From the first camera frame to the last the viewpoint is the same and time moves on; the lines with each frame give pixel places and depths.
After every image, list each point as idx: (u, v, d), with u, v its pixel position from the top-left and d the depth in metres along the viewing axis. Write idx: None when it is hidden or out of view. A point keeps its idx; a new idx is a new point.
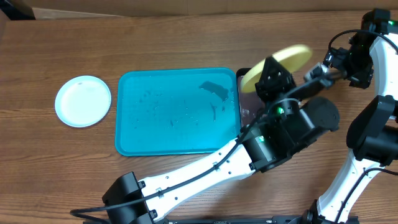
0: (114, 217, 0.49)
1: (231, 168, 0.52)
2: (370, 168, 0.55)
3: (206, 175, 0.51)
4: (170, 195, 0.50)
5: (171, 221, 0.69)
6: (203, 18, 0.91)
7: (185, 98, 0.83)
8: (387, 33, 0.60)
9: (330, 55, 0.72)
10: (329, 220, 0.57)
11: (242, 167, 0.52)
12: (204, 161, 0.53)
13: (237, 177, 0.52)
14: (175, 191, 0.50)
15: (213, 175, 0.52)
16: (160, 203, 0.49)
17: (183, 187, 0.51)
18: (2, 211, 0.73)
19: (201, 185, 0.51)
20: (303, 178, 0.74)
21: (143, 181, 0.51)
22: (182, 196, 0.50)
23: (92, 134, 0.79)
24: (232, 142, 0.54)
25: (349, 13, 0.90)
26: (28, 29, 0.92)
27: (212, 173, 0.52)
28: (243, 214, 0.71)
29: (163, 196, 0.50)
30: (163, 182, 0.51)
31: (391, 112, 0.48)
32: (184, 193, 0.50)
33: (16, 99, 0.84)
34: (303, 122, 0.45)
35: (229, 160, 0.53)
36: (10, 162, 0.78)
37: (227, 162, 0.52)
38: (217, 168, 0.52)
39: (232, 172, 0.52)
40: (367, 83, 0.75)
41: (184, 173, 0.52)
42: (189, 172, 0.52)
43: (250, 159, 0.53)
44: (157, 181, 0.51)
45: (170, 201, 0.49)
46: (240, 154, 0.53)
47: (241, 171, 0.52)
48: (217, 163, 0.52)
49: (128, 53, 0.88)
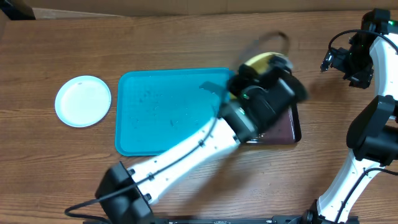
0: (109, 210, 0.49)
1: (216, 144, 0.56)
2: (370, 168, 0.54)
3: (193, 152, 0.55)
4: (161, 177, 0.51)
5: (171, 221, 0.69)
6: (203, 18, 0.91)
7: (185, 98, 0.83)
8: (387, 33, 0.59)
9: (331, 55, 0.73)
10: (329, 220, 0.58)
11: (226, 140, 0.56)
12: (189, 141, 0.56)
13: (222, 150, 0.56)
14: (165, 173, 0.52)
15: (200, 152, 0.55)
16: (153, 185, 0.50)
17: (173, 167, 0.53)
18: (2, 210, 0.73)
19: (189, 162, 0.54)
20: (303, 178, 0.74)
21: (132, 169, 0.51)
22: (173, 175, 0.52)
23: (92, 134, 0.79)
24: (214, 120, 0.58)
25: (350, 13, 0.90)
26: (28, 29, 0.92)
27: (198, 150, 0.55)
28: (243, 214, 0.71)
29: (155, 179, 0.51)
30: (153, 166, 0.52)
31: (391, 112, 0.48)
32: (174, 173, 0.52)
33: (16, 99, 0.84)
34: (285, 90, 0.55)
35: (213, 135, 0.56)
36: (10, 162, 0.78)
37: (211, 137, 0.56)
38: (203, 145, 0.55)
39: (217, 146, 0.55)
40: (367, 83, 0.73)
41: (170, 155, 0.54)
42: (176, 152, 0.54)
43: (234, 131, 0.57)
44: (147, 167, 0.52)
45: (161, 182, 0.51)
46: (224, 128, 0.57)
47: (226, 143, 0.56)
48: (203, 140, 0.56)
49: (128, 53, 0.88)
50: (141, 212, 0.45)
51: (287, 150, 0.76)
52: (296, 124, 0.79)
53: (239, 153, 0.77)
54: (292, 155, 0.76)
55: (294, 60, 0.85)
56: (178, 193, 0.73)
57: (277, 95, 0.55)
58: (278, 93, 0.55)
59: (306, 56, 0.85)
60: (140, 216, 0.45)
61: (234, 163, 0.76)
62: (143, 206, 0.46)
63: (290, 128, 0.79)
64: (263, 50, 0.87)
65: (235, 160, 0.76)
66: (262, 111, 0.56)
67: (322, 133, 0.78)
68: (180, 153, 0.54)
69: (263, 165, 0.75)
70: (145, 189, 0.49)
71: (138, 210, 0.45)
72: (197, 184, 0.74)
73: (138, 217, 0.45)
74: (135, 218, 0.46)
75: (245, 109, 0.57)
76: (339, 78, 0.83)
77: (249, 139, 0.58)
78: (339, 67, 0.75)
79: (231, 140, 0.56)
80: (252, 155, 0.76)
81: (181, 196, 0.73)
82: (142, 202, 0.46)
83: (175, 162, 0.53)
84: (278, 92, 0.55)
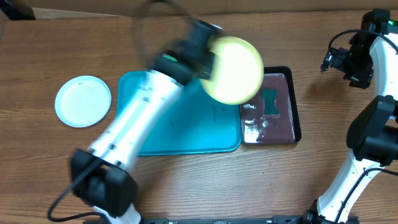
0: (90, 191, 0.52)
1: (161, 94, 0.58)
2: (370, 168, 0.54)
3: (143, 111, 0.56)
4: (122, 142, 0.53)
5: (171, 221, 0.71)
6: (203, 18, 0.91)
7: (186, 98, 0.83)
8: (387, 33, 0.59)
9: (330, 55, 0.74)
10: (329, 220, 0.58)
11: (167, 87, 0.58)
12: (137, 104, 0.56)
13: (168, 98, 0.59)
14: (124, 137, 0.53)
15: (150, 107, 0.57)
16: (118, 152, 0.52)
17: (129, 130, 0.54)
18: (2, 210, 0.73)
19: (143, 119, 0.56)
20: (303, 178, 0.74)
21: (92, 149, 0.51)
22: (133, 135, 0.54)
23: (92, 135, 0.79)
24: (153, 76, 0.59)
25: (350, 12, 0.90)
26: (27, 29, 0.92)
27: (147, 107, 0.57)
28: (243, 214, 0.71)
29: (117, 147, 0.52)
30: (109, 137, 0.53)
31: (392, 112, 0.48)
32: (133, 134, 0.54)
33: (16, 99, 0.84)
34: (204, 32, 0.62)
35: (156, 89, 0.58)
36: (10, 162, 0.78)
37: (155, 91, 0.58)
38: (149, 101, 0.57)
39: (162, 96, 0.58)
40: (367, 83, 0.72)
41: (122, 122, 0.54)
42: (125, 117, 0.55)
43: (168, 75, 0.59)
44: (104, 140, 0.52)
45: (125, 146, 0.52)
46: (163, 80, 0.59)
47: (168, 89, 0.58)
48: (150, 98, 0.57)
49: (128, 53, 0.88)
50: (117, 179, 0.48)
51: (287, 150, 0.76)
52: (296, 124, 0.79)
53: (239, 153, 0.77)
54: (292, 155, 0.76)
55: (295, 60, 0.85)
56: (178, 193, 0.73)
57: (194, 40, 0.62)
58: (205, 37, 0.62)
59: (307, 56, 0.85)
60: (118, 180, 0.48)
61: (234, 163, 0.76)
62: (116, 171, 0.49)
63: (290, 128, 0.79)
64: (263, 50, 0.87)
65: (235, 160, 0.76)
66: (191, 52, 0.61)
67: (321, 133, 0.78)
68: (130, 114, 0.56)
69: (263, 165, 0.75)
70: (112, 158, 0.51)
71: (112, 177, 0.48)
72: (197, 184, 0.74)
73: (116, 183, 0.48)
74: (115, 186, 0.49)
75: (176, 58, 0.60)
76: (339, 78, 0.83)
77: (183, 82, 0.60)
78: (340, 67, 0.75)
79: (171, 84, 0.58)
80: (252, 155, 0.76)
81: (181, 196, 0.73)
82: (113, 169, 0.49)
83: (129, 125, 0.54)
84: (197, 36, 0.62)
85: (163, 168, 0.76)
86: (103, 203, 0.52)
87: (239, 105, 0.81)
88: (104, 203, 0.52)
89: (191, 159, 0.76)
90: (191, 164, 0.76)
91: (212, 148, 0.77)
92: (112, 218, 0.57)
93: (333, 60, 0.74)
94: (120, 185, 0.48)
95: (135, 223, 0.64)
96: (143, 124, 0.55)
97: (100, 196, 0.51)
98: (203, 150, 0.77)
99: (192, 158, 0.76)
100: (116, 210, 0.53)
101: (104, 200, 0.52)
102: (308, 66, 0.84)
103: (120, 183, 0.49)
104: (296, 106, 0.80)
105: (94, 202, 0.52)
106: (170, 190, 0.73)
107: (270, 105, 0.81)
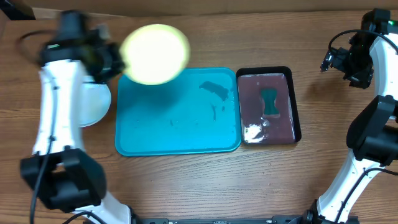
0: (58, 198, 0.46)
1: (57, 78, 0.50)
2: (370, 168, 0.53)
3: (59, 96, 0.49)
4: (58, 129, 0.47)
5: (171, 221, 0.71)
6: (203, 18, 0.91)
7: (185, 98, 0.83)
8: (387, 33, 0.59)
9: (330, 55, 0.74)
10: (329, 220, 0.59)
11: (68, 70, 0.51)
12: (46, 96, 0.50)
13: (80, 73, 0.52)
14: (57, 126, 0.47)
15: (63, 91, 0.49)
16: (58, 142, 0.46)
17: (59, 116, 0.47)
18: (2, 210, 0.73)
19: (65, 104, 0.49)
20: (303, 178, 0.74)
21: (38, 152, 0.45)
22: (64, 120, 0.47)
23: (92, 135, 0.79)
24: (47, 68, 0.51)
25: (350, 13, 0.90)
26: (27, 28, 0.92)
27: (61, 91, 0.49)
28: (243, 214, 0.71)
29: (57, 136, 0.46)
30: (44, 134, 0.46)
31: (391, 112, 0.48)
32: (63, 119, 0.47)
33: (16, 99, 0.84)
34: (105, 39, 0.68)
35: (53, 75, 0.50)
36: (11, 162, 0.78)
37: (54, 78, 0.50)
38: (56, 86, 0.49)
39: (68, 77, 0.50)
40: (367, 83, 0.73)
41: (45, 116, 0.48)
42: (48, 107, 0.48)
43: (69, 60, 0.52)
44: (40, 141, 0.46)
45: (63, 132, 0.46)
46: (58, 63, 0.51)
47: (69, 70, 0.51)
48: (53, 84, 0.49)
49: None
50: (74, 161, 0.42)
51: (287, 150, 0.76)
52: (296, 124, 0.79)
53: (239, 153, 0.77)
54: (292, 155, 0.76)
55: (295, 60, 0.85)
56: (178, 193, 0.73)
57: (65, 28, 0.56)
58: (78, 23, 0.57)
59: (306, 56, 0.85)
60: (74, 162, 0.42)
61: (234, 163, 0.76)
62: (68, 156, 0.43)
63: (290, 129, 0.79)
64: (263, 50, 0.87)
65: (235, 160, 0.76)
66: (68, 37, 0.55)
67: (321, 134, 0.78)
68: (50, 102, 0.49)
69: (263, 165, 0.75)
70: (57, 148, 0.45)
71: (67, 162, 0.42)
72: (197, 184, 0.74)
73: (74, 167, 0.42)
74: (76, 171, 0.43)
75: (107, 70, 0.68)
76: (339, 78, 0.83)
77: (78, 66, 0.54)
78: (339, 66, 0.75)
79: (71, 65, 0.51)
80: (252, 155, 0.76)
81: (181, 196, 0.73)
82: (64, 154, 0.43)
83: (56, 113, 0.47)
84: (71, 23, 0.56)
85: (163, 168, 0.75)
86: (79, 199, 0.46)
87: (239, 105, 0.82)
88: (80, 196, 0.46)
89: (191, 158, 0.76)
90: (191, 164, 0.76)
91: (212, 148, 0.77)
92: (100, 212, 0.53)
93: (333, 60, 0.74)
94: (81, 165, 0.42)
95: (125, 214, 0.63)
96: (68, 106, 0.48)
97: (71, 194, 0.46)
98: (203, 150, 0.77)
99: (191, 158, 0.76)
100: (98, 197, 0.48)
101: (79, 194, 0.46)
102: (308, 66, 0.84)
103: (79, 163, 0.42)
104: (296, 106, 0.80)
105: (70, 204, 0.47)
106: (170, 191, 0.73)
107: (270, 105, 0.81)
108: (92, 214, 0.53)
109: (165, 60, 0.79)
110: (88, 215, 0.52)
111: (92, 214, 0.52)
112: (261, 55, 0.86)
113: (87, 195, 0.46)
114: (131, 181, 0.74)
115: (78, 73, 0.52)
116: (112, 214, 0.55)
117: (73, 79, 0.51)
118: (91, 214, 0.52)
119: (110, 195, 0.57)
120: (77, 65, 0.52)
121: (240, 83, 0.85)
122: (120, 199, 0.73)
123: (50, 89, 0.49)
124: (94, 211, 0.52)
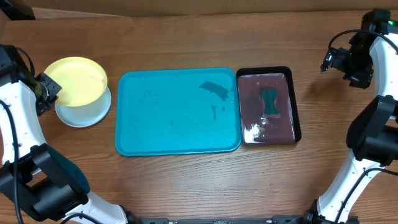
0: (43, 203, 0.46)
1: (8, 97, 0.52)
2: (370, 168, 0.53)
3: (13, 113, 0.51)
4: (22, 136, 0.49)
5: (171, 221, 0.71)
6: (203, 18, 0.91)
7: (185, 98, 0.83)
8: (387, 33, 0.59)
9: (330, 55, 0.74)
10: (329, 220, 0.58)
11: (13, 91, 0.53)
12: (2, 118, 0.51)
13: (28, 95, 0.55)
14: (20, 134, 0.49)
15: (17, 107, 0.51)
16: (24, 146, 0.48)
17: (18, 127, 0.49)
18: (2, 211, 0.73)
19: (20, 116, 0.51)
20: (303, 178, 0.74)
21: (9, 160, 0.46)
22: (23, 127, 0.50)
23: (92, 135, 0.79)
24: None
25: (349, 13, 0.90)
26: (28, 29, 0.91)
27: (14, 109, 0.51)
28: (243, 214, 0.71)
29: (22, 142, 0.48)
30: (8, 145, 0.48)
31: (391, 112, 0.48)
32: (25, 127, 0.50)
33: None
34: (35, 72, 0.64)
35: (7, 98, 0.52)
36: None
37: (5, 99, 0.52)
38: (7, 105, 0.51)
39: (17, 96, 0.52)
40: (367, 83, 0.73)
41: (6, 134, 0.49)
42: (5, 127, 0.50)
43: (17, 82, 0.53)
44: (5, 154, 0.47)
45: (27, 137, 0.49)
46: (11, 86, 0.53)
47: (15, 91, 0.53)
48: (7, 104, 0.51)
49: (128, 53, 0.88)
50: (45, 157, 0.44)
51: (288, 150, 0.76)
52: (296, 123, 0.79)
53: (239, 153, 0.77)
54: (292, 155, 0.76)
55: (295, 60, 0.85)
56: (178, 193, 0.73)
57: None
58: (10, 53, 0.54)
59: (306, 56, 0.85)
60: (46, 156, 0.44)
61: (234, 163, 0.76)
62: (37, 154, 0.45)
63: (290, 128, 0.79)
64: (263, 50, 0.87)
65: (235, 160, 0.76)
66: (4, 70, 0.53)
67: (322, 134, 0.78)
68: (5, 120, 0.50)
69: (263, 165, 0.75)
70: (25, 151, 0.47)
71: (39, 159, 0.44)
72: (197, 184, 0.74)
73: (46, 160, 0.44)
74: (50, 165, 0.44)
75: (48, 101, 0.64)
76: (339, 78, 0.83)
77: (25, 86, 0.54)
78: (339, 66, 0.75)
79: (15, 86, 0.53)
80: (252, 155, 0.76)
81: (181, 196, 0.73)
82: (33, 154, 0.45)
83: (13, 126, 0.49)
84: (4, 56, 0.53)
85: (163, 168, 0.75)
86: (64, 198, 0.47)
87: (239, 105, 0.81)
88: (65, 195, 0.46)
89: (191, 158, 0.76)
90: (191, 164, 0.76)
91: (212, 148, 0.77)
92: (91, 211, 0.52)
93: (332, 60, 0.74)
94: (52, 157, 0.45)
95: (117, 210, 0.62)
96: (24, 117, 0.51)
97: (55, 195, 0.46)
98: (203, 150, 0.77)
99: (192, 158, 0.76)
100: (84, 193, 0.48)
101: (62, 193, 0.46)
102: (308, 66, 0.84)
103: (50, 156, 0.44)
104: (296, 106, 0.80)
105: (58, 208, 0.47)
106: (170, 191, 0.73)
107: (270, 105, 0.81)
108: (85, 216, 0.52)
109: (92, 84, 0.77)
110: (80, 217, 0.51)
111: (84, 214, 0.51)
112: (260, 55, 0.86)
113: (71, 191, 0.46)
114: (131, 181, 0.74)
115: (24, 87, 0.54)
116: (104, 213, 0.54)
117: (21, 94, 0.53)
118: (84, 216, 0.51)
119: (97, 195, 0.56)
120: (21, 84, 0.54)
121: (241, 83, 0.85)
122: (120, 199, 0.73)
123: (2, 110, 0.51)
124: (86, 211, 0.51)
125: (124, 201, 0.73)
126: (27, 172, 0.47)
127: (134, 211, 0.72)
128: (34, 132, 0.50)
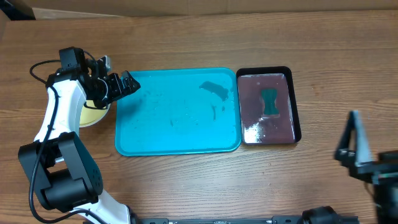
0: (56, 193, 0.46)
1: (61, 89, 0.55)
2: None
3: (60, 103, 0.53)
4: (58, 123, 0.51)
5: (171, 221, 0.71)
6: (203, 18, 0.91)
7: (185, 98, 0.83)
8: None
9: None
10: None
11: (68, 86, 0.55)
12: (50, 106, 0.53)
13: (78, 96, 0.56)
14: (57, 121, 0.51)
15: (64, 99, 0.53)
16: (56, 131, 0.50)
17: (58, 115, 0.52)
18: (2, 211, 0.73)
19: (65, 107, 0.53)
20: (303, 178, 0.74)
21: (38, 139, 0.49)
22: (63, 115, 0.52)
23: (92, 134, 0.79)
24: (51, 92, 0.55)
25: (349, 13, 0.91)
26: (28, 29, 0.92)
27: (63, 100, 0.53)
28: (243, 214, 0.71)
29: (56, 127, 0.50)
30: (45, 126, 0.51)
31: None
32: (64, 116, 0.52)
33: (16, 99, 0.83)
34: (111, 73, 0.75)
35: (61, 91, 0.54)
36: (10, 162, 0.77)
37: (60, 92, 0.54)
38: (58, 95, 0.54)
39: (69, 91, 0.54)
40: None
41: (47, 117, 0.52)
42: (49, 112, 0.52)
43: (74, 81, 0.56)
44: (41, 132, 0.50)
45: (62, 126, 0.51)
46: (69, 85, 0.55)
47: (71, 88, 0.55)
48: (58, 94, 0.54)
49: (128, 53, 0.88)
50: (70, 144, 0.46)
51: (288, 150, 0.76)
52: (296, 124, 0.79)
53: (239, 153, 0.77)
54: (292, 155, 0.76)
55: (295, 60, 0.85)
56: (178, 193, 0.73)
57: (66, 62, 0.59)
58: (78, 56, 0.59)
59: (307, 56, 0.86)
60: (70, 144, 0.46)
61: (234, 163, 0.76)
62: (62, 139, 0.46)
63: (290, 128, 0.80)
64: (263, 50, 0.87)
65: (235, 160, 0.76)
66: (69, 69, 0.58)
67: (321, 133, 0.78)
68: (51, 107, 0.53)
69: (263, 165, 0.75)
70: (55, 135, 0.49)
71: (63, 145, 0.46)
72: (197, 184, 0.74)
73: (69, 149, 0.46)
74: (70, 154, 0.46)
75: (109, 98, 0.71)
76: (339, 78, 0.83)
77: (80, 85, 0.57)
78: None
79: (73, 83, 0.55)
80: (252, 155, 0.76)
81: (181, 196, 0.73)
82: (59, 139, 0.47)
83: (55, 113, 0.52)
84: (71, 57, 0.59)
85: (163, 168, 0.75)
86: (76, 196, 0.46)
87: (239, 106, 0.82)
88: (76, 191, 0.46)
89: (191, 158, 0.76)
90: (191, 164, 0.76)
91: (212, 148, 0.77)
92: (98, 211, 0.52)
93: None
94: (75, 145, 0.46)
95: (124, 213, 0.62)
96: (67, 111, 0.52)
97: (66, 190, 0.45)
98: (203, 150, 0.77)
99: (192, 158, 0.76)
100: (96, 194, 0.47)
101: (74, 189, 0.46)
102: (308, 66, 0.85)
103: (74, 146, 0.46)
104: (296, 106, 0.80)
105: (67, 203, 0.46)
106: (170, 191, 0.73)
107: (270, 106, 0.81)
108: (91, 213, 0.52)
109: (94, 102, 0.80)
110: (86, 214, 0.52)
111: (91, 212, 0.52)
112: (261, 55, 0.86)
113: (84, 189, 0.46)
114: (131, 182, 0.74)
115: (79, 88, 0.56)
116: (110, 213, 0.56)
117: (73, 92, 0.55)
118: (89, 213, 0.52)
119: (107, 194, 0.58)
120: (78, 84, 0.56)
121: (241, 84, 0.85)
122: (120, 200, 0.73)
123: (53, 99, 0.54)
124: (93, 210, 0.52)
125: (124, 201, 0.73)
126: (51, 158, 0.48)
127: (134, 211, 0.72)
128: (70, 123, 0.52)
